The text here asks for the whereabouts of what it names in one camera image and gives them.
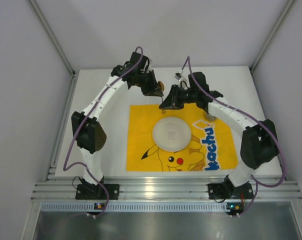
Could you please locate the left aluminium frame post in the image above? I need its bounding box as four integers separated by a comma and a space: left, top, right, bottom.
28, 0, 77, 76

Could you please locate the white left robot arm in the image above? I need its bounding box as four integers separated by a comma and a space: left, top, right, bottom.
71, 51, 163, 194

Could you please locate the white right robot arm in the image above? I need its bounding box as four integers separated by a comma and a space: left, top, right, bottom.
159, 71, 279, 188

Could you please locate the gold spoon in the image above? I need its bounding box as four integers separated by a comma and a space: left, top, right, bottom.
158, 81, 166, 115

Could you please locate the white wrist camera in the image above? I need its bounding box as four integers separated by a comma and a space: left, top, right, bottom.
144, 58, 152, 73
174, 69, 187, 82

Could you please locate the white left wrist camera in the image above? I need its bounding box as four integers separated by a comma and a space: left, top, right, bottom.
144, 58, 152, 73

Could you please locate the white slotted cable duct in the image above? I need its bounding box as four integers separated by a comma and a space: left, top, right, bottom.
40, 202, 243, 213

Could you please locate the white round plate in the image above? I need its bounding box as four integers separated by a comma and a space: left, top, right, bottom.
152, 117, 192, 152

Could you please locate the aluminium frame post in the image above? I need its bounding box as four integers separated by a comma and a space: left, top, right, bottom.
249, 0, 298, 72
28, 0, 77, 76

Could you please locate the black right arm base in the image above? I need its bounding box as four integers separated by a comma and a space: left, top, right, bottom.
207, 175, 254, 203

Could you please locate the right aluminium frame post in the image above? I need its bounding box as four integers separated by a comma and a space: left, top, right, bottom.
249, 0, 298, 72

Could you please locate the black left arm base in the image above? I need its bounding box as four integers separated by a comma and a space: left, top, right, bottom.
72, 176, 120, 200

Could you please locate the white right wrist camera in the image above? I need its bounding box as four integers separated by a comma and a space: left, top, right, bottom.
174, 69, 187, 82

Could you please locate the yellow Pikachu placemat cloth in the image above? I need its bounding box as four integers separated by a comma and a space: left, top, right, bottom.
126, 103, 238, 173

